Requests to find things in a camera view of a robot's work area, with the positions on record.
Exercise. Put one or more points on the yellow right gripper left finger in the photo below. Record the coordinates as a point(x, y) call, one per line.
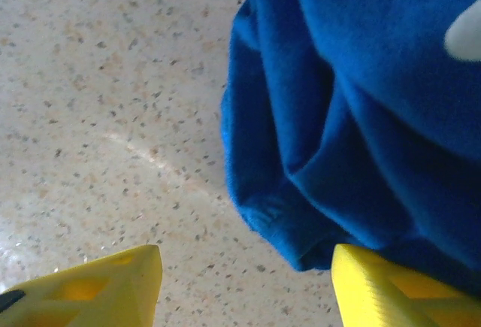
point(94, 297)

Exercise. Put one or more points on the blue printed t-shirt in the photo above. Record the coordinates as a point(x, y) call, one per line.
point(368, 97)

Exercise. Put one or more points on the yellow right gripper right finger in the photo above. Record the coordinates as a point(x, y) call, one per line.
point(383, 297)

